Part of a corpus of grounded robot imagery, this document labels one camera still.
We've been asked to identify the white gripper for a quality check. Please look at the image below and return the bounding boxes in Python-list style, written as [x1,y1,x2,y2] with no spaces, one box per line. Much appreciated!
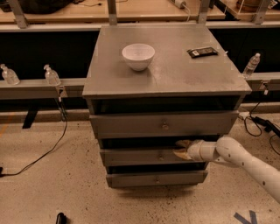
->
[173,140,219,162]

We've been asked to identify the black cable and adapter right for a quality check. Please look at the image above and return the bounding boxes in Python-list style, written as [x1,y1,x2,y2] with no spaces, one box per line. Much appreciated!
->
[242,84,280,156]

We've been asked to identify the grey drawer cabinet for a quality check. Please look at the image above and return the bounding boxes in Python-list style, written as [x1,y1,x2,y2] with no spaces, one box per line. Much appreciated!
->
[82,24,251,177]

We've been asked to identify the black object on floor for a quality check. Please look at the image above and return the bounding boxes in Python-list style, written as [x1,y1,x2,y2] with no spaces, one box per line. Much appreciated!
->
[56,213,67,224]

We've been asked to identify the clear bottle far left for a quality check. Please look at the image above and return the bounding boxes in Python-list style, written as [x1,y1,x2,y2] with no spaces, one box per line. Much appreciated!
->
[0,64,20,85]

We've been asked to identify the grey bottom drawer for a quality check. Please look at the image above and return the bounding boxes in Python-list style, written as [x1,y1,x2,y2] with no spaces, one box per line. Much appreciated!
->
[106,171,207,188]

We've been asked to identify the clear water bottle right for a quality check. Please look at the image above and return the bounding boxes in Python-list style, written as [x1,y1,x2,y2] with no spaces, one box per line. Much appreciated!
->
[242,53,261,79]

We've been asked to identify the grey metal rail bench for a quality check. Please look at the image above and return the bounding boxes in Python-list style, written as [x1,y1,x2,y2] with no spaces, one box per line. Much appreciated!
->
[0,73,280,130]

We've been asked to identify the white power adapter on desk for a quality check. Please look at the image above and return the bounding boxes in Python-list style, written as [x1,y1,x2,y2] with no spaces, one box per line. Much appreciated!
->
[170,0,191,20]

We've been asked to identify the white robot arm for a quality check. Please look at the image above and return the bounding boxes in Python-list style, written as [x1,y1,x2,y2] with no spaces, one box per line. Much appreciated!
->
[173,136,280,203]

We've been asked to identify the grey top drawer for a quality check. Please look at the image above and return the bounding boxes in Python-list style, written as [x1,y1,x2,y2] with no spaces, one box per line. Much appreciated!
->
[90,110,238,139]

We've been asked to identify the grey drawer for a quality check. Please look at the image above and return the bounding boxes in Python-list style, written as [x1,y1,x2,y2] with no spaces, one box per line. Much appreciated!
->
[106,171,207,188]
[100,147,199,166]
[90,110,238,139]

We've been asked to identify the white ceramic bowl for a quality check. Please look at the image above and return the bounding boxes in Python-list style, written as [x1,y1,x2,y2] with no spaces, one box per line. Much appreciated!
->
[122,44,155,71]

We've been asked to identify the black floor cable left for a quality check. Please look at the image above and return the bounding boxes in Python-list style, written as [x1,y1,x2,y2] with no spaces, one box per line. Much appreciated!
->
[0,87,68,178]

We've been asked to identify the clear pump bottle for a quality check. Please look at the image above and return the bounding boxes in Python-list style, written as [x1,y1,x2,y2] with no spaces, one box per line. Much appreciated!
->
[44,64,61,87]

